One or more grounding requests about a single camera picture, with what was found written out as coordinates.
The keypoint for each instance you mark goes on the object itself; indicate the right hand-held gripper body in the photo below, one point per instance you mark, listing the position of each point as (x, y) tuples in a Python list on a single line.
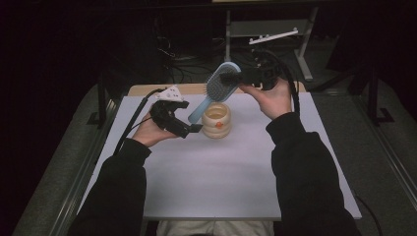
[(267, 73)]

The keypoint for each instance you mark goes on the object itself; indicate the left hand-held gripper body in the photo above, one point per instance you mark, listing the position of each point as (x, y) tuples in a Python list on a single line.
[(165, 116)]

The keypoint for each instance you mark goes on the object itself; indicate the light blue hairbrush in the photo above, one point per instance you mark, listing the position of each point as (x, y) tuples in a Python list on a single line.
[(218, 87)]

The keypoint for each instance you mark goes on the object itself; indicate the cream ribbed cup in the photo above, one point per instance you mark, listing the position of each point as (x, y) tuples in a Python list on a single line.
[(216, 128)]

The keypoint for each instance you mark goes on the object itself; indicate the person's left hand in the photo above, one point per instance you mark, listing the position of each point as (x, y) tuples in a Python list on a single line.
[(149, 132)]

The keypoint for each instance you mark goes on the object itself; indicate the person's right hand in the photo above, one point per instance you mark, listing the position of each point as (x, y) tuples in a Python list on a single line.
[(275, 100)]

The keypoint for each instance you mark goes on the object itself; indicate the wooden table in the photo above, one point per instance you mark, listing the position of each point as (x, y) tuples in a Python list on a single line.
[(190, 89)]

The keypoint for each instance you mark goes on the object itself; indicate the white table cover sheet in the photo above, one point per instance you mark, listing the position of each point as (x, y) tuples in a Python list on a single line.
[(213, 177)]

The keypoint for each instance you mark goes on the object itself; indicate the black metal stand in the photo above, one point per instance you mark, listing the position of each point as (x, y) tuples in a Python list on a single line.
[(372, 95), (102, 98)]

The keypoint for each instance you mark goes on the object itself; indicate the person's white clothing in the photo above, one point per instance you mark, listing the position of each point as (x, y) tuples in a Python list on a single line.
[(213, 227)]

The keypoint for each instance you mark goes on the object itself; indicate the white metal desk frame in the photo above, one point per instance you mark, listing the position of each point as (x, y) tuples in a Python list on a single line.
[(236, 29)]

